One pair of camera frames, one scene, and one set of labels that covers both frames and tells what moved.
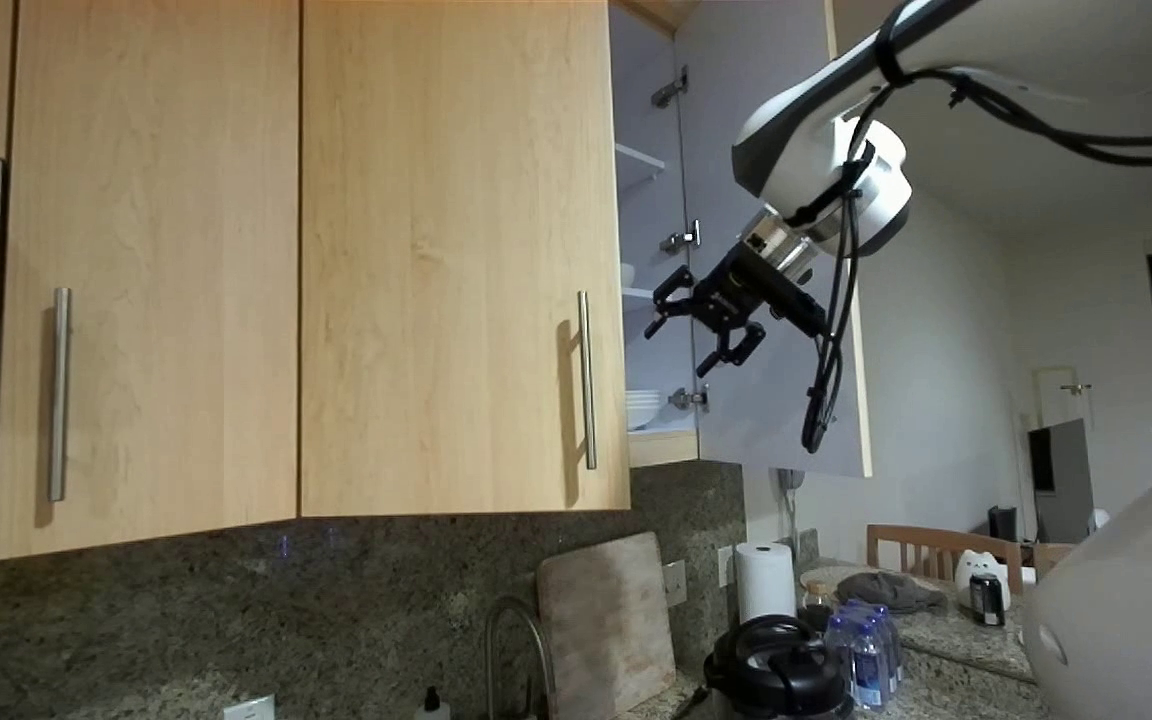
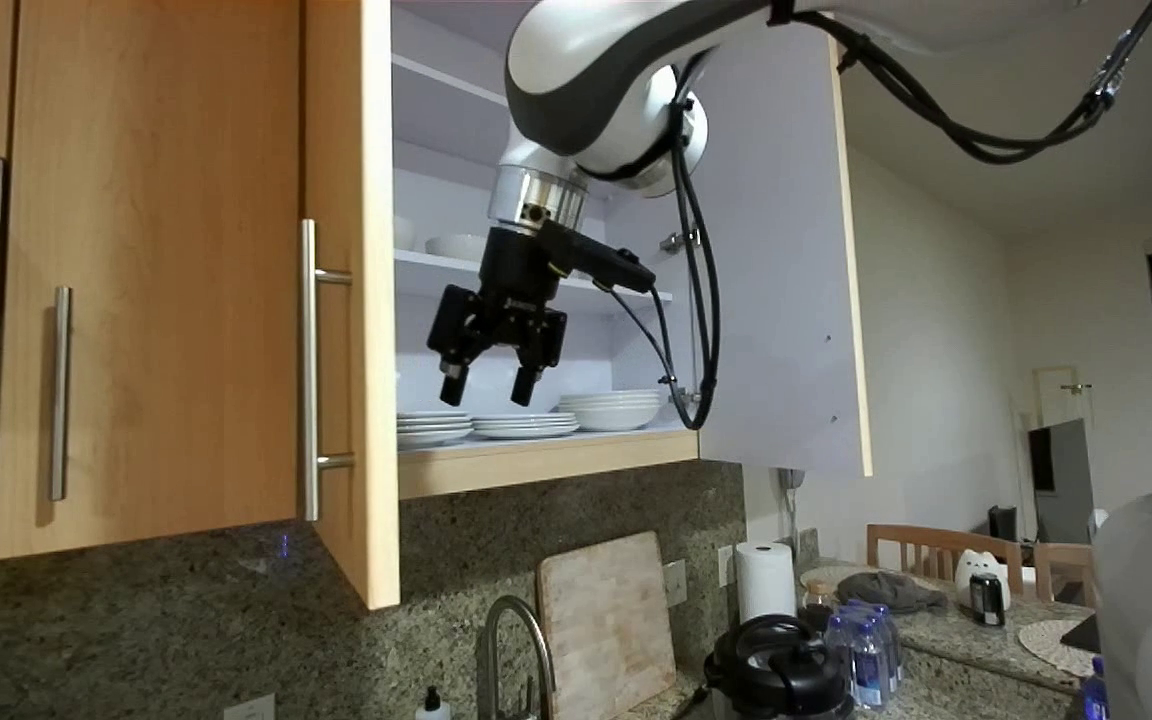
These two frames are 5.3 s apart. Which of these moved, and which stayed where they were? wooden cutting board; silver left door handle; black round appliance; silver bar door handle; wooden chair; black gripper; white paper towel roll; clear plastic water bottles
Moved: black gripper; silver bar door handle
Stayed: wooden chair; white paper towel roll; black round appliance; wooden cutting board; clear plastic water bottles; silver left door handle
